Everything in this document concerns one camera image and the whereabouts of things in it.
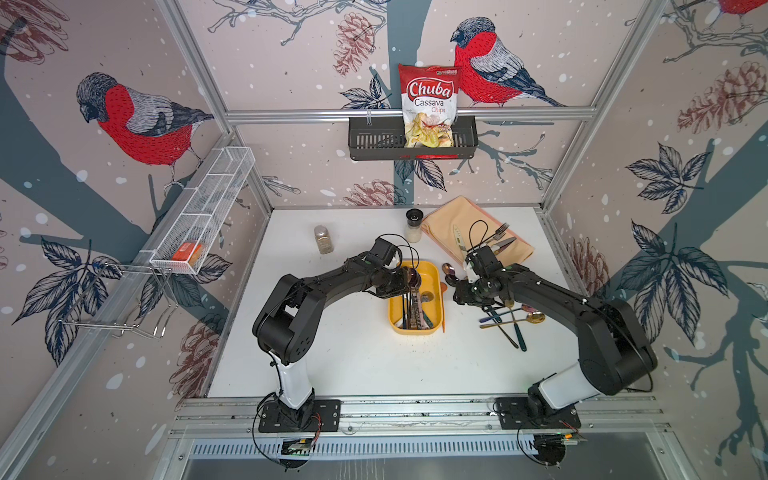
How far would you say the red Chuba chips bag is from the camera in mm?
831

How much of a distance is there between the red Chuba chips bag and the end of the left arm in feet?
1.10

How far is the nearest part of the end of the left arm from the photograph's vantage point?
2.35 ft
